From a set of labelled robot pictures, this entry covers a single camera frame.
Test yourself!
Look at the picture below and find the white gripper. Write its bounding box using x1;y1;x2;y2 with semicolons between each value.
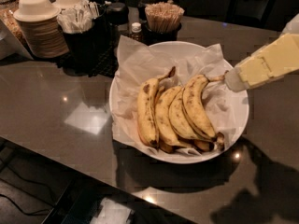
225;13;299;92

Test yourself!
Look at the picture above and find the spotted banana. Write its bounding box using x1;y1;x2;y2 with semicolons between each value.
182;75;224;139
168;91;210;141
137;66;176;147
155;86;192;153

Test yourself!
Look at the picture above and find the white bowl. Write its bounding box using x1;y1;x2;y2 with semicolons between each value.
108;40;250;165

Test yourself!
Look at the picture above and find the black cup of stir sticks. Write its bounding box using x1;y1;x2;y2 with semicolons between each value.
145;2;184;45

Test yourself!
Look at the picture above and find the small white-capped bottle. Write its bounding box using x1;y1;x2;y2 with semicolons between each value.
130;22;143;42

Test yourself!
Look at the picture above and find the white paper liner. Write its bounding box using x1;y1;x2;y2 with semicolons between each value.
111;35;238;157

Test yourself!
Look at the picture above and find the black round lid container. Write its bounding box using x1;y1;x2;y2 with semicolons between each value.
107;2;129;35

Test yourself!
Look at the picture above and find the black mesh mat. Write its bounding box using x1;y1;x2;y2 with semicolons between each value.
57;48;118;77

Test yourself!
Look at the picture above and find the black holder with wrapped cutlery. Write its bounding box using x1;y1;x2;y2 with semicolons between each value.
57;0;111;74

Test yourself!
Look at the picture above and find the white paper on floor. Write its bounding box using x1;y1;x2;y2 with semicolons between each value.
90;198;135;224

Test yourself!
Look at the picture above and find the stack of paper bowls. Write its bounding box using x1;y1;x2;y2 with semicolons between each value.
13;0;68;59

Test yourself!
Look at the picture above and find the granola container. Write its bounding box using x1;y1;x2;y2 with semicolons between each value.
0;7;26;45

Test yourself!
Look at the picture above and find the black cable on floor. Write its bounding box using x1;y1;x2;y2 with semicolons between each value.
0;157;57;217

